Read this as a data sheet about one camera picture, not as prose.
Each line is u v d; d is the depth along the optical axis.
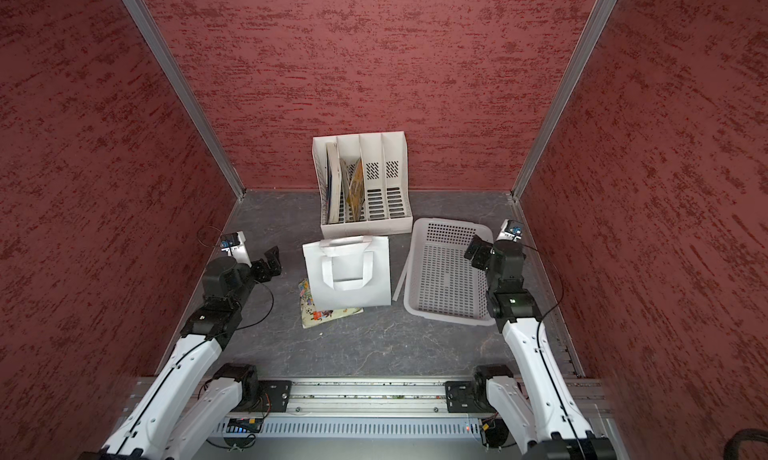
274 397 0.74
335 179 0.95
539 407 0.42
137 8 0.73
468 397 0.74
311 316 0.87
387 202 1.08
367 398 0.76
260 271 0.69
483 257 0.69
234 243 0.66
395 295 0.92
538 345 0.48
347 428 0.77
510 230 0.65
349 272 0.83
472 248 0.71
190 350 0.50
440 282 0.95
